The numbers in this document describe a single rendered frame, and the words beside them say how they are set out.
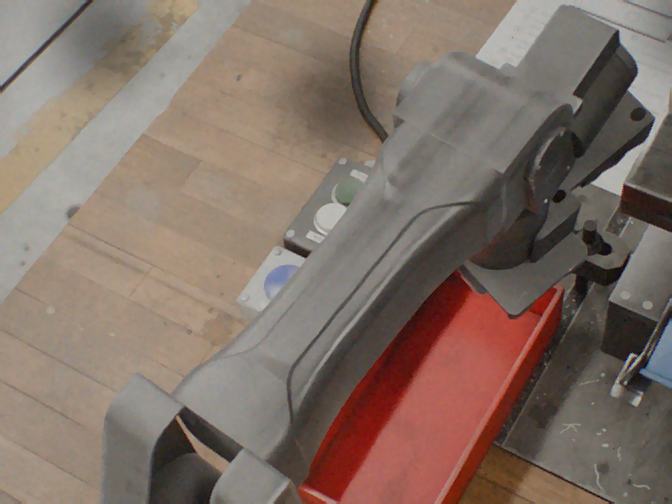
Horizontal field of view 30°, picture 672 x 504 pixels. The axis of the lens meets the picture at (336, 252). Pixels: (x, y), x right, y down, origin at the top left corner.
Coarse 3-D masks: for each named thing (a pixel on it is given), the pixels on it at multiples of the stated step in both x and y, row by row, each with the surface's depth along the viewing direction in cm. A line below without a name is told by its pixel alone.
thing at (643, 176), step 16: (656, 128) 90; (656, 144) 89; (640, 160) 89; (656, 160) 88; (640, 176) 88; (656, 176) 88; (624, 192) 88; (640, 192) 87; (656, 192) 87; (624, 208) 90; (640, 208) 89; (656, 208) 88; (656, 224) 89
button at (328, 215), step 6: (330, 204) 114; (336, 204) 114; (324, 210) 113; (330, 210) 113; (336, 210) 113; (342, 210) 113; (318, 216) 113; (324, 216) 113; (330, 216) 113; (336, 216) 113; (318, 222) 113; (324, 222) 113; (330, 222) 113; (336, 222) 113; (324, 228) 113; (330, 228) 112
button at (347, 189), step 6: (342, 180) 115; (348, 180) 115; (354, 180) 115; (336, 186) 115; (342, 186) 115; (348, 186) 115; (354, 186) 115; (360, 186) 115; (336, 192) 114; (342, 192) 114; (348, 192) 114; (354, 192) 114; (336, 198) 114; (342, 198) 114; (348, 198) 114; (342, 204) 114; (348, 204) 114
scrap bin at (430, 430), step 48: (432, 336) 109; (480, 336) 109; (528, 336) 108; (384, 384) 107; (432, 384) 107; (480, 384) 106; (336, 432) 104; (384, 432) 105; (432, 432) 104; (480, 432) 98; (336, 480) 103; (384, 480) 102; (432, 480) 102
